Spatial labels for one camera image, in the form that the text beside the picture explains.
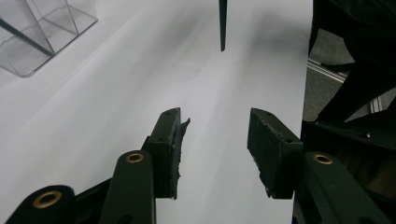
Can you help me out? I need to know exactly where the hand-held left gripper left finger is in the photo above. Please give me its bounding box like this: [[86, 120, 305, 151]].
[[145, 106, 191, 201]]

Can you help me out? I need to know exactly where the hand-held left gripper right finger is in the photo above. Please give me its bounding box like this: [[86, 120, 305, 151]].
[[247, 107, 304, 200]]

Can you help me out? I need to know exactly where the yellow-bristled black-handled makeup brush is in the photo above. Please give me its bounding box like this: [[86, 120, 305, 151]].
[[218, 0, 229, 52]]

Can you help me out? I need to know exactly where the clear acrylic organizer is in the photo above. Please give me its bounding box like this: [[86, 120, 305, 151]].
[[0, 0, 99, 78]]

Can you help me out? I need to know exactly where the white table cover sheet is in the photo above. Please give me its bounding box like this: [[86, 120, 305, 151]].
[[0, 0, 314, 224]]

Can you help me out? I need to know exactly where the aluminium frame rail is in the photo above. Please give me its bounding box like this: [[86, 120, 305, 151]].
[[305, 58, 385, 115]]

